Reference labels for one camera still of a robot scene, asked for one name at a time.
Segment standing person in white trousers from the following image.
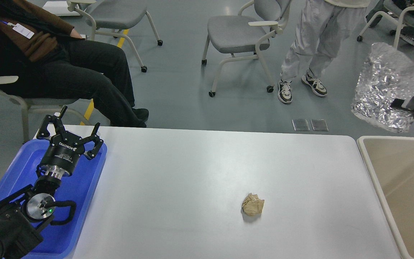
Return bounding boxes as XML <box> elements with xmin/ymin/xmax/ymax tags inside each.
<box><xmin>277</xmin><ymin>0</ymin><xmax>370</xmax><ymax>104</ymax></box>

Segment crumpled brown paper ball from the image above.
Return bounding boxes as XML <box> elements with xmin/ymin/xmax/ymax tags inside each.
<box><xmin>241</xmin><ymin>193</ymin><xmax>265</xmax><ymax>217</ymax></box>

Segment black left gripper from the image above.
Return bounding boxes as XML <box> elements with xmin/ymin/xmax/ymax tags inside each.
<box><xmin>36</xmin><ymin>106</ymin><xmax>104</xmax><ymax>177</ymax></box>

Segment white flat board on floor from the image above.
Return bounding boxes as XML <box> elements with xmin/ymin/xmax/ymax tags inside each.
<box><xmin>42</xmin><ymin>1</ymin><xmax>73</xmax><ymax>17</ymax></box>

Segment blue plastic tray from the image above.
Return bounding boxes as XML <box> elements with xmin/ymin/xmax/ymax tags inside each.
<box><xmin>0</xmin><ymin>140</ymin><xmax>107</xmax><ymax>259</ymax></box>

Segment right metal floor plate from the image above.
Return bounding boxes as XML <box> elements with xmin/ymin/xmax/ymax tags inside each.
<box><xmin>310</xmin><ymin>119</ymin><xmax>328</xmax><ymax>131</ymax></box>

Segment grey chair with white armrests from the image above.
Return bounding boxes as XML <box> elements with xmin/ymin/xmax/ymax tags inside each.
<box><xmin>201</xmin><ymin>0</ymin><xmax>291</xmax><ymax>97</ymax></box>

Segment metal floor plate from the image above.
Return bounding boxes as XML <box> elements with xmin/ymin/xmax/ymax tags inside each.
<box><xmin>292</xmin><ymin>119</ymin><xmax>309</xmax><ymax>131</ymax></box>
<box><xmin>310</xmin><ymin>119</ymin><xmax>328</xmax><ymax>131</ymax></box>

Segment left metal floor plate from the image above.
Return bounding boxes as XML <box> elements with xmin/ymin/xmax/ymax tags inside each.
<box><xmin>292</xmin><ymin>119</ymin><xmax>309</xmax><ymax>131</ymax></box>

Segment seated person in black trousers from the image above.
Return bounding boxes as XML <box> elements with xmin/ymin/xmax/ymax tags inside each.
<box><xmin>0</xmin><ymin>0</ymin><xmax>148</xmax><ymax>128</ymax></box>

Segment beige plastic bin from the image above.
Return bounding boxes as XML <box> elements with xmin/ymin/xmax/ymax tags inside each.
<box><xmin>358</xmin><ymin>136</ymin><xmax>414</xmax><ymax>259</ymax></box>

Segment silver foil bag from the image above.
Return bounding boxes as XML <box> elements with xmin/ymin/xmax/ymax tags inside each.
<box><xmin>351</xmin><ymin>42</ymin><xmax>414</xmax><ymax>133</ymax></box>

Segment seated person's white chair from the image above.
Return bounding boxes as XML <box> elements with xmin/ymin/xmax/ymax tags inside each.
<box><xmin>0</xmin><ymin>76</ymin><xmax>78</xmax><ymax>142</ymax></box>

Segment grey chair top left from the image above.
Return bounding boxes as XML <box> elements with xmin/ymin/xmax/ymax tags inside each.
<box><xmin>67</xmin><ymin>0</ymin><xmax>163</xmax><ymax>73</ymax></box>

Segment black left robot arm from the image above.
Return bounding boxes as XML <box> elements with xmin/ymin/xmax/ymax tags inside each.
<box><xmin>0</xmin><ymin>106</ymin><xmax>104</xmax><ymax>259</ymax></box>

